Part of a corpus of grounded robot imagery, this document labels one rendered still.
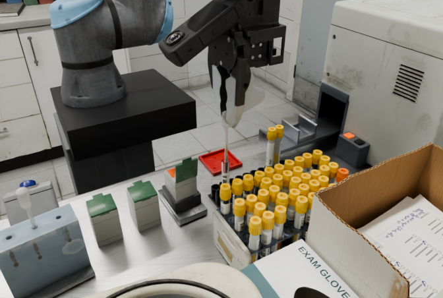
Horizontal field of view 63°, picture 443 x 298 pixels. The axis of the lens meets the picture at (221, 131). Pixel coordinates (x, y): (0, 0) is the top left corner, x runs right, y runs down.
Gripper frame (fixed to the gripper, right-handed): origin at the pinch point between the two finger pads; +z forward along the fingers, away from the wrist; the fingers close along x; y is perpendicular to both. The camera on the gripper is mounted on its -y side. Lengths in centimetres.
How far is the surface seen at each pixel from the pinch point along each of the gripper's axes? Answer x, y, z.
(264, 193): -10.3, 0.1, 7.0
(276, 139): 3.2, 12.9, 9.5
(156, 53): 228, 71, 68
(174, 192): 2.9, -8.2, 13.1
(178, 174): 1.7, -7.7, 8.7
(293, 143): 6.0, 19.8, 14.2
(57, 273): -1.5, -27.8, 15.9
